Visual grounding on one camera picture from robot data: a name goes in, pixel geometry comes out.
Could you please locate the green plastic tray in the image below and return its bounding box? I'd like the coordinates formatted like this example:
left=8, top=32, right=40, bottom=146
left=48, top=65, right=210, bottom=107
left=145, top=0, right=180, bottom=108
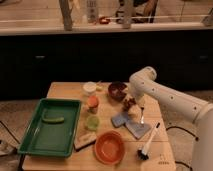
left=18, top=98, right=81, bottom=158

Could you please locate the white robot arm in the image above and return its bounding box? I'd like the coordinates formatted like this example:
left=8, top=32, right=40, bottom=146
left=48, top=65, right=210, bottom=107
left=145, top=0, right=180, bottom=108
left=129, top=66, right=213, bottom=171

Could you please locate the small yellow item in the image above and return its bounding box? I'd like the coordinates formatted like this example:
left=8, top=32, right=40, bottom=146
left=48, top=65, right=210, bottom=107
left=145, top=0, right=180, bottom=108
left=96, top=85, right=103, bottom=91

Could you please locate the blue sponge left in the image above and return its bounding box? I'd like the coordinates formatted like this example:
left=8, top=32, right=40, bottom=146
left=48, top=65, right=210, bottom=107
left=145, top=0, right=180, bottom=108
left=111, top=112, right=130, bottom=128

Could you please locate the blue sponge right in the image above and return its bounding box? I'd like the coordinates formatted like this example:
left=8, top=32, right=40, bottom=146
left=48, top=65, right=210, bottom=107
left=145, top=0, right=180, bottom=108
left=125, top=121, right=151, bottom=139

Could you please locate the black cable on floor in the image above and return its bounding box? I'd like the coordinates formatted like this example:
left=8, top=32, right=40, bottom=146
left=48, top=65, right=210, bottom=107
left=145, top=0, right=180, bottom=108
left=165, top=125, right=199, bottom=141

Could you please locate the bunch of dark grapes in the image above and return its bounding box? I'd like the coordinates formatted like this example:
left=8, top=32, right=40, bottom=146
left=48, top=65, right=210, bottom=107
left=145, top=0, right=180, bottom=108
left=123, top=98, right=136, bottom=111

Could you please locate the blue sponge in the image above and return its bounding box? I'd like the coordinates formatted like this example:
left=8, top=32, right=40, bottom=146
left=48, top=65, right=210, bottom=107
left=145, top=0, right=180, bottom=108
left=111, top=112, right=130, bottom=128
left=125, top=121, right=151, bottom=139

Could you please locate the metal fork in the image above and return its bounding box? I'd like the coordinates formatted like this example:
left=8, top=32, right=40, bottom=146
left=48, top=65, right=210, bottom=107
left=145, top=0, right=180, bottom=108
left=140, top=107, right=144, bottom=126

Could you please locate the white small cup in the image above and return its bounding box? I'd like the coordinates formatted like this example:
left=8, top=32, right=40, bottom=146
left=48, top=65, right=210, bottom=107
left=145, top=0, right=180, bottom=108
left=83, top=82, right=96, bottom=96

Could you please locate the red object on shelf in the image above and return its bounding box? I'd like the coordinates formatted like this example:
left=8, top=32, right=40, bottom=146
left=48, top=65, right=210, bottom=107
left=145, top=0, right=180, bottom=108
left=99, top=17, right=110, bottom=24

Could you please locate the orange cup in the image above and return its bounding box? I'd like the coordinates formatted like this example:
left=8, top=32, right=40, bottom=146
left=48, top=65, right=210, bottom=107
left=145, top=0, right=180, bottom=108
left=87, top=96, right=99, bottom=114

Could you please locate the green cucumber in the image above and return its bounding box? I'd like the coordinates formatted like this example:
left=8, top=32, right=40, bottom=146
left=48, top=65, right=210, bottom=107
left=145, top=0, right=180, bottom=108
left=42, top=117, right=65, bottom=124

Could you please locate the dark purple bowl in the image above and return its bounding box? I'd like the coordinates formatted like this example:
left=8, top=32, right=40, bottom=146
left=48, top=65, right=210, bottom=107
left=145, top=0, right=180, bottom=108
left=108, top=82, right=127, bottom=101

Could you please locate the green cup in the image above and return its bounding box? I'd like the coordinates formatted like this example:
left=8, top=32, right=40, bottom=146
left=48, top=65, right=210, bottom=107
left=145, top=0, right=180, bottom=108
left=86, top=116, right=99, bottom=131

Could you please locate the orange bowl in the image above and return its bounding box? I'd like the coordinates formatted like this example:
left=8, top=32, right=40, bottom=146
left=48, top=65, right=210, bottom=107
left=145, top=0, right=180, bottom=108
left=94, top=131, right=125, bottom=165

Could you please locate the wooden block eraser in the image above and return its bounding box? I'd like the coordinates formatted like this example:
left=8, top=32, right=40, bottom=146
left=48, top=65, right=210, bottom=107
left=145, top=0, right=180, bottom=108
left=74, top=132, right=97, bottom=151

